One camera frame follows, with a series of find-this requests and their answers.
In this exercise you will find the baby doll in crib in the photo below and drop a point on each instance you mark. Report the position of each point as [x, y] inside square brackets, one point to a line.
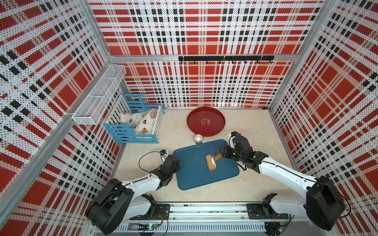
[142, 123]

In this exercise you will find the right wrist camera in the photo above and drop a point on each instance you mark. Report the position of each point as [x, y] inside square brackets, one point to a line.
[232, 135]

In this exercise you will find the teal plastic tray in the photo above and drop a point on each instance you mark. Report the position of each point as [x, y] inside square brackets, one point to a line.
[194, 169]

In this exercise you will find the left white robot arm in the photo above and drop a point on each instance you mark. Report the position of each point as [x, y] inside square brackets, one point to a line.
[124, 200]

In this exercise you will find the round red tray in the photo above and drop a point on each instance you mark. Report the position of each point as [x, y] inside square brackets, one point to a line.
[206, 121]

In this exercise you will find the green circuit board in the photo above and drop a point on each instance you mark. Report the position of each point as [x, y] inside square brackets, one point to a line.
[147, 227]

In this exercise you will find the blue white toy crib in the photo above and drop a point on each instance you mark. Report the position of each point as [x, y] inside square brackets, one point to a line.
[123, 133]

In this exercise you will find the black wall hook rail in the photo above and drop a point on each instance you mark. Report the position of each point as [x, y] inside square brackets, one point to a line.
[225, 58]

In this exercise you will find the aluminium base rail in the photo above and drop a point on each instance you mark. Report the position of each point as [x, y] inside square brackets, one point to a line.
[210, 217]

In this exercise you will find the white wire mesh basket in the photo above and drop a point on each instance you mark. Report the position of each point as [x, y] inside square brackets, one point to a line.
[93, 107]

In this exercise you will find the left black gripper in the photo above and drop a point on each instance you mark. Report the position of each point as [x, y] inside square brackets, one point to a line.
[177, 167]

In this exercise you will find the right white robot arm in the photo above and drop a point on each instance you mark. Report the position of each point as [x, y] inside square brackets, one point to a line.
[319, 199]

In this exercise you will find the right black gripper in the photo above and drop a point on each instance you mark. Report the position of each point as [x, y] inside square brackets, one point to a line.
[225, 151]

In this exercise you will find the wooden rolling pin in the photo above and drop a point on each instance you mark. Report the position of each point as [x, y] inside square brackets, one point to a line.
[209, 160]

